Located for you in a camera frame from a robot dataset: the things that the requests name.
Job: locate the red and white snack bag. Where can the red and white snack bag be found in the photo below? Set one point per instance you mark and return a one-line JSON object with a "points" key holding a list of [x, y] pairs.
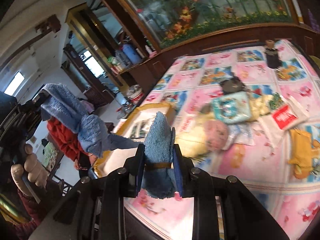
{"points": [[289, 114]]}

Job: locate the teal wet wipes pack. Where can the teal wet wipes pack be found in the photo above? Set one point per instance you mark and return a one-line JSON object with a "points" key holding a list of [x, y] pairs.
{"points": [[231, 107]]}

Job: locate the colourful patterned tablecloth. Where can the colourful patterned tablecloth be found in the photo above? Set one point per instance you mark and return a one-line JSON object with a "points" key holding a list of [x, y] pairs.
{"points": [[273, 144]]}

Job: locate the white bucket with red band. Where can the white bucket with red band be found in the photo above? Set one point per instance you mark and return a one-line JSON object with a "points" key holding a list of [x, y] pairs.
{"points": [[134, 93]]}

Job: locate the person in red jacket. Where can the person in red jacket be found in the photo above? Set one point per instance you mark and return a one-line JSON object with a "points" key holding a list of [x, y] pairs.
{"points": [[68, 143]]}

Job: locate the pink round sponge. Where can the pink round sponge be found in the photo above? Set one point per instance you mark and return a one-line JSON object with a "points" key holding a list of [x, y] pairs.
{"points": [[216, 135]]}

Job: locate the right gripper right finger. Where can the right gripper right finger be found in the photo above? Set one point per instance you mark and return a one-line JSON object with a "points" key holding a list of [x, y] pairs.
{"points": [[182, 170]]}

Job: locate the rolled white yellow poster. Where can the rolled white yellow poster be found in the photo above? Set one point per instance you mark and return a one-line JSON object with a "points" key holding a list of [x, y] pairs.
{"points": [[298, 11]]}

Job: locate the yellow cardboard box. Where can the yellow cardboard box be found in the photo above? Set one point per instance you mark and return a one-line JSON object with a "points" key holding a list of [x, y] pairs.
{"points": [[116, 159]]}

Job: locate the large flower landscape painting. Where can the large flower landscape painting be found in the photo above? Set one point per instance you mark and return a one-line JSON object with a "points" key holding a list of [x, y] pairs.
{"points": [[174, 21]]}

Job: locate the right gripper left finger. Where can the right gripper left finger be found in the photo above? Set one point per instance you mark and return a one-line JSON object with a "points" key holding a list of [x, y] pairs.
{"points": [[134, 172]]}

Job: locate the yellow foil snack pack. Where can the yellow foil snack pack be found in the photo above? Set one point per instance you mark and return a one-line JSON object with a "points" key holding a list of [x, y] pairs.
{"points": [[303, 151]]}

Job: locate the dark small toy bag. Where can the dark small toy bag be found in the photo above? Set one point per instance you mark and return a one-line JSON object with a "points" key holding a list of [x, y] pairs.
{"points": [[232, 85]]}

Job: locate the left gloved hand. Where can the left gloved hand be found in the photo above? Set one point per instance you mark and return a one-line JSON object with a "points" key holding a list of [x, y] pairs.
{"points": [[36, 173]]}

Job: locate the blue knitted cloth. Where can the blue knitted cloth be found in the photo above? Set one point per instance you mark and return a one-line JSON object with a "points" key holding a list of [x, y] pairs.
{"points": [[158, 178]]}

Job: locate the black jar with cork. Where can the black jar with cork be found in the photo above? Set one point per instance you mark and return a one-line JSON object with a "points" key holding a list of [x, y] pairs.
{"points": [[272, 57]]}

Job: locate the blue water bottle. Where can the blue water bottle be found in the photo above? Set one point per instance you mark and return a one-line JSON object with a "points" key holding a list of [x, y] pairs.
{"points": [[131, 53]]}

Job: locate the purple bottles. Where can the purple bottles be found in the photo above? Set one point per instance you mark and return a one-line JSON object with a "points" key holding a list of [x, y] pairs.
{"points": [[313, 22]]}

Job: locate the yellow fluffy cloth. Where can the yellow fluffy cloth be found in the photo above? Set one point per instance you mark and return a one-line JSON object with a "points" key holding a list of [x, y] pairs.
{"points": [[192, 141]]}

